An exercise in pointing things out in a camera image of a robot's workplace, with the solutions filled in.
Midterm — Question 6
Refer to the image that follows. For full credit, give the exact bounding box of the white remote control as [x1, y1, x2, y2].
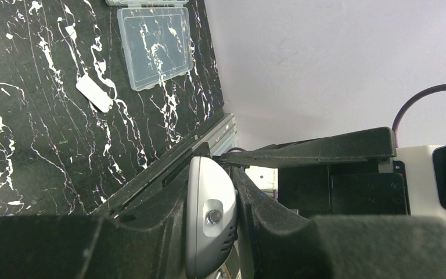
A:
[185, 156, 238, 278]

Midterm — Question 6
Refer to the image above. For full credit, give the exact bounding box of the white remote battery cover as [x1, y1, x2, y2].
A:
[75, 74, 113, 113]

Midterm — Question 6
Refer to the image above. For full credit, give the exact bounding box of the clear plastic screw organizer box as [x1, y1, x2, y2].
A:
[107, 1, 193, 91]

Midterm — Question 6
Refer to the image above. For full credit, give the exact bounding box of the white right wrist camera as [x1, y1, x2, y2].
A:
[394, 145, 446, 221]

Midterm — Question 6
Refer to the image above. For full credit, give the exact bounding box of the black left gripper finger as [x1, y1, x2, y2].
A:
[0, 169, 189, 278]

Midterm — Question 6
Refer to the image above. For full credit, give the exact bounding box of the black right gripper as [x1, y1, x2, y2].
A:
[220, 127, 446, 278]

